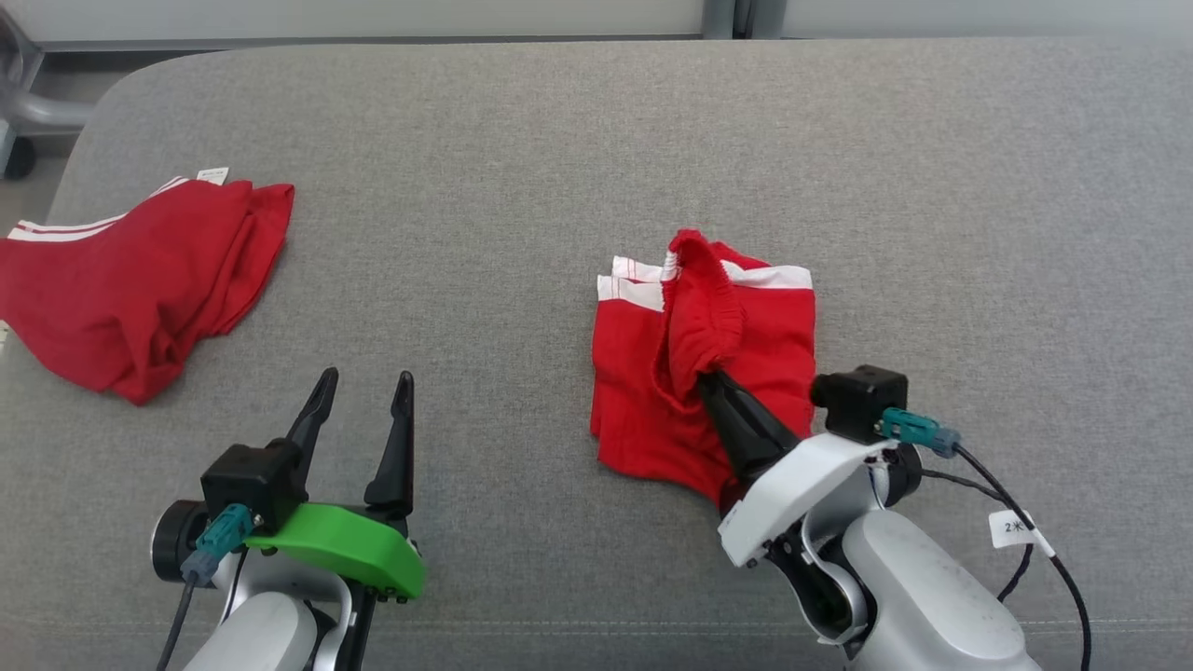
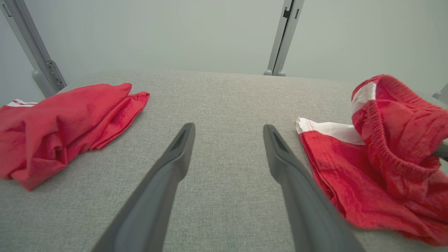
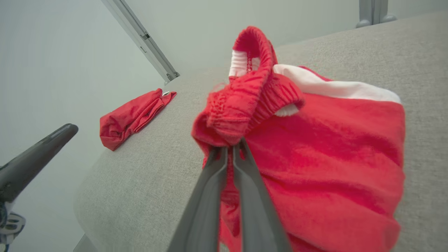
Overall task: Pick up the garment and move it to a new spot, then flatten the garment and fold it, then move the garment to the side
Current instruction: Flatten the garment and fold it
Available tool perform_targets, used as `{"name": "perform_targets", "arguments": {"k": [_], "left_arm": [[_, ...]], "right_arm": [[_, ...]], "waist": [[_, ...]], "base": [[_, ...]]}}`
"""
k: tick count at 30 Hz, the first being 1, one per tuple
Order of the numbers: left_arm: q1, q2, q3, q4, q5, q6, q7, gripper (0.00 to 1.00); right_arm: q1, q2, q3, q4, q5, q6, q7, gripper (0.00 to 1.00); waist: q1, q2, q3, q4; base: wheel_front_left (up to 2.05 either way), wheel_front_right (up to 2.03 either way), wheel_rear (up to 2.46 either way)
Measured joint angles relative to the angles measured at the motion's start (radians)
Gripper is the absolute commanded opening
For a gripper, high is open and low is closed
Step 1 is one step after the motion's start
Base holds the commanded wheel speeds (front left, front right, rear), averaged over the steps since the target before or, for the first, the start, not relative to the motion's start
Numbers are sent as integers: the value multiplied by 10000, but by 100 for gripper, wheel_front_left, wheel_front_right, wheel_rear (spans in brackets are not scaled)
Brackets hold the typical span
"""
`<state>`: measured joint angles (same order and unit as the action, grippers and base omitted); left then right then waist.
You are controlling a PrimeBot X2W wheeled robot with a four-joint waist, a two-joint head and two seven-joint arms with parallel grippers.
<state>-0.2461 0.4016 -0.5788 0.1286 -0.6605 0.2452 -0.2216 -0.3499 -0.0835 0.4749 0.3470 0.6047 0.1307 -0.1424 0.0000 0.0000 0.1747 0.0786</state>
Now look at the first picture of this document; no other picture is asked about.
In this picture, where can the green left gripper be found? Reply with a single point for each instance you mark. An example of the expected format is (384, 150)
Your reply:
(354, 545)

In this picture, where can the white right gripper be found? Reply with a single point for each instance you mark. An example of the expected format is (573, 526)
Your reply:
(792, 485)

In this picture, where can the red shorts with elastic waistband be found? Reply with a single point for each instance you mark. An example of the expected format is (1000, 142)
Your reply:
(643, 391)

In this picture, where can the red shirt with white stripes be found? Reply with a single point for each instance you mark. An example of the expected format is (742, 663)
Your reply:
(140, 289)

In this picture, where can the grey chair base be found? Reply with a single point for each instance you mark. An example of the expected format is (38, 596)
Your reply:
(47, 112)

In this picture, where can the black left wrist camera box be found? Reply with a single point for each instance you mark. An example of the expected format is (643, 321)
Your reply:
(247, 480)

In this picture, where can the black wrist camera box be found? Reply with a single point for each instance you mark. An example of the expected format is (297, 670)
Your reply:
(862, 396)
(247, 480)

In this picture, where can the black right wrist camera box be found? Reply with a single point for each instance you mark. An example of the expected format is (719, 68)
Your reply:
(862, 396)

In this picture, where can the grey metal partition post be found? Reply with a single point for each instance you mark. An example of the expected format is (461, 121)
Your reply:
(718, 19)

